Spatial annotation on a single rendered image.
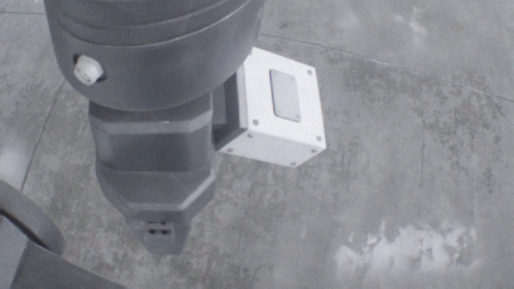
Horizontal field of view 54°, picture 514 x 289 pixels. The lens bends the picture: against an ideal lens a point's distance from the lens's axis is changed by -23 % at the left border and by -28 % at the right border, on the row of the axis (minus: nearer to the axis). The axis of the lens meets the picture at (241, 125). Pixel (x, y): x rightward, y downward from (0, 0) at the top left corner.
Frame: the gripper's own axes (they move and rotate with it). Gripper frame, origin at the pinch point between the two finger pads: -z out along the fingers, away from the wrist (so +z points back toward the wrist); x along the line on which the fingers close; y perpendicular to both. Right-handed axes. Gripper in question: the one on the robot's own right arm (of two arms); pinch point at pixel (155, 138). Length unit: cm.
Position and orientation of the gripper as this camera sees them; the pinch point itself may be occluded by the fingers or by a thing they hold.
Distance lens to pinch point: 34.1
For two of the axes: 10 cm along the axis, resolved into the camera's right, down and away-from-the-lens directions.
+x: -0.6, -8.9, 4.5
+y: -10.0, 0.3, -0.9
